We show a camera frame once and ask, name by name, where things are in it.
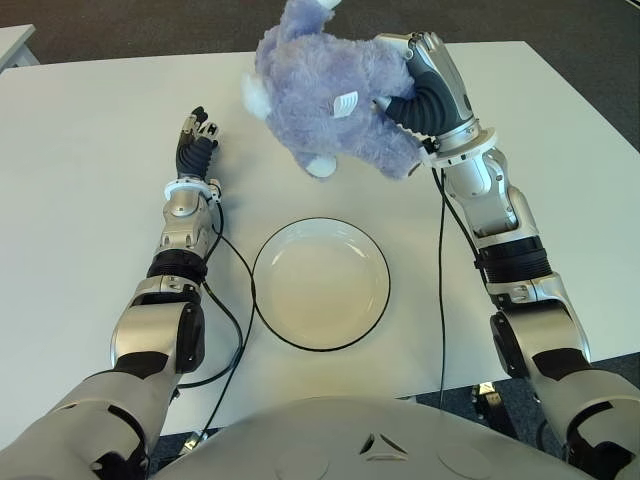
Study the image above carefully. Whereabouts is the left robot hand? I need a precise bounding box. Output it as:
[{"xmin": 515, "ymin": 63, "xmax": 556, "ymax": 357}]
[{"xmin": 174, "ymin": 105, "xmax": 221, "ymax": 181}]

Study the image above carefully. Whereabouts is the white plate black rim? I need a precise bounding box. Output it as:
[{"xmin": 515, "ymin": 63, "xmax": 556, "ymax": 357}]
[{"xmin": 252, "ymin": 216, "xmax": 392, "ymax": 353}]

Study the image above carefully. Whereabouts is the purple plush bunny doll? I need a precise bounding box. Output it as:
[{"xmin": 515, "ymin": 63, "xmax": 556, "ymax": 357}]
[{"xmin": 241, "ymin": 0, "xmax": 424, "ymax": 180}]

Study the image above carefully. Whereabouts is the silver robot torso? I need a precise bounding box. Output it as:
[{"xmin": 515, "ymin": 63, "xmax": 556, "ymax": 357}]
[{"xmin": 149, "ymin": 394, "xmax": 601, "ymax": 480}]

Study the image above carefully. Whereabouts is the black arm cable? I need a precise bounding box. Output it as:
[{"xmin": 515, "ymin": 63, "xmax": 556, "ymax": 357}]
[
  {"xmin": 430, "ymin": 167, "xmax": 484, "ymax": 409},
  {"xmin": 174, "ymin": 197, "xmax": 257, "ymax": 441}
]

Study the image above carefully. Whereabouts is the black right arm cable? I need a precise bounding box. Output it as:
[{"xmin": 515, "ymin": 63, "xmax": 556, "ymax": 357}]
[{"xmin": 430, "ymin": 167, "xmax": 484, "ymax": 409}]

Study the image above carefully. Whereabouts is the grey side table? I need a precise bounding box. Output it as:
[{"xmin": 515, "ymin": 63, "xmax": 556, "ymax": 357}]
[{"xmin": 0, "ymin": 23, "xmax": 41, "ymax": 75}]

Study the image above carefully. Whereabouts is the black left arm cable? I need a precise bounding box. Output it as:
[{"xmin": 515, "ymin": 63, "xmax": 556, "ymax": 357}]
[{"xmin": 174, "ymin": 197, "xmax": 257, "ymax": 441}]

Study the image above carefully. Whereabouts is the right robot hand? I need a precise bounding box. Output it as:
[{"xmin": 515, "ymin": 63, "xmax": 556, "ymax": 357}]
[{"xmin": 372, "ymin": 30, "xmax": 482, "ymax": 151}]

